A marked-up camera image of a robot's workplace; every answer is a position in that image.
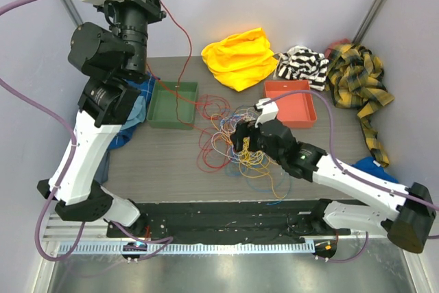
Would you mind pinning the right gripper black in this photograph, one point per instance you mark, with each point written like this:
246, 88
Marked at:
243, 129

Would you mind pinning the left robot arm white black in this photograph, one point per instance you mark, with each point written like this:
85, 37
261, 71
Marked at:
114, 60

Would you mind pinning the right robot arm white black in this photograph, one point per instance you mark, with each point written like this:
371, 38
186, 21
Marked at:
405, 215

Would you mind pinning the orange-red plastic tray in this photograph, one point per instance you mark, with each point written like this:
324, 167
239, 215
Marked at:
294, 111

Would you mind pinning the blue plaid cloth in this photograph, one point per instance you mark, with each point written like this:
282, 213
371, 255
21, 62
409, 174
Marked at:
124, 136

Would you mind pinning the green plastic tray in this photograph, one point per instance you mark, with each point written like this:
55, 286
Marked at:
172, 105

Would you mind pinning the black white striped cloth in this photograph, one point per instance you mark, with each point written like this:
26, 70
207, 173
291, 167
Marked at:
302, 63

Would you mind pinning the light blue cloth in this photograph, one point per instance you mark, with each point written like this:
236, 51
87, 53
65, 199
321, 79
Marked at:
137, 114

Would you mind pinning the yellow black plaid cloth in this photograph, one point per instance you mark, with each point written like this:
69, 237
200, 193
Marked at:
355, 78

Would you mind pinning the bright blue cloth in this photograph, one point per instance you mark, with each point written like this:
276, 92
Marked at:
370, 166

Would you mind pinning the pink cloth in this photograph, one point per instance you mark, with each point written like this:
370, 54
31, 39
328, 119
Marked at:
332, 46

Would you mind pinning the grey folded cloth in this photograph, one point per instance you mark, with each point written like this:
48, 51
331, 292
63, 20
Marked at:
101, 175

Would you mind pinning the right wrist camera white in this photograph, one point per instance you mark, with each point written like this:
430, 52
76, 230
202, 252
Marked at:
268, 111

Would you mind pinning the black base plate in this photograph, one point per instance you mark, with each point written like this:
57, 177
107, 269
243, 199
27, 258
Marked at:
230, 223

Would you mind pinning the white slotted cable duct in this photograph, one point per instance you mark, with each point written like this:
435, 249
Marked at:
131, 248

